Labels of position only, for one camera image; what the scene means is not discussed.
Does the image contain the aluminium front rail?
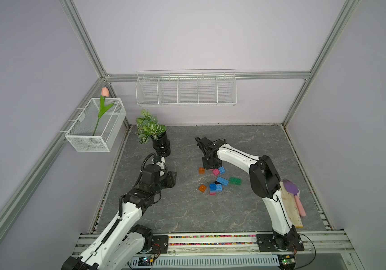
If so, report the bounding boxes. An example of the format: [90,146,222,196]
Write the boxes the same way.
[72,231,364,270]

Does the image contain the green potted plant black pot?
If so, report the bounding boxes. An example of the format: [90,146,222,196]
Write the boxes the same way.
[136,109,171,158]

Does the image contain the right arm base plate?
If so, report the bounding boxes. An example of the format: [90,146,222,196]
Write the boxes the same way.
[257,234,304,253]

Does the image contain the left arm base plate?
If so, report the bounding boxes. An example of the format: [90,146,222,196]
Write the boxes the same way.
[140,235,169,254]

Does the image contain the pink artificial tulip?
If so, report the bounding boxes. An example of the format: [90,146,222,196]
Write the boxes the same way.
[92,87,114,136]

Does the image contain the white mesh side basket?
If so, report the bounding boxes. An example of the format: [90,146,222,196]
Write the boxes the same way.
[62,98,126,153]

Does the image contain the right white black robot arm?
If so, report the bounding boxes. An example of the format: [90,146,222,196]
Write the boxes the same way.
[195,137,299,250]

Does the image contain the blue long lego brick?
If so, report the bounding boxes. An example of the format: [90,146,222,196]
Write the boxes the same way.
[219,166,226,174]
[216,177,229,186]
[209,183,222,194]

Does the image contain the purple pink brush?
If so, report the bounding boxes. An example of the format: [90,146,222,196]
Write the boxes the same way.
[283,179,307,217]

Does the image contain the white wire wall basket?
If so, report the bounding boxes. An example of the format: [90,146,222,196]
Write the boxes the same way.
[136,69,238,107]

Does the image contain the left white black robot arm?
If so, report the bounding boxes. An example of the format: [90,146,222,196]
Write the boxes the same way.
[61,156,177,270]

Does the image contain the green long lego brick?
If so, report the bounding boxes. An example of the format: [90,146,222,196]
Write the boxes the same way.
[229,177,242,186]

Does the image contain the pink lego brick middle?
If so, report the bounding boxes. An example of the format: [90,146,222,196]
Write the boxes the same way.
[212,169,220,176]

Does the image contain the orange lego brick lower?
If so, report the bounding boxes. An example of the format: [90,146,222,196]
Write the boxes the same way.
[199,184,207,193]

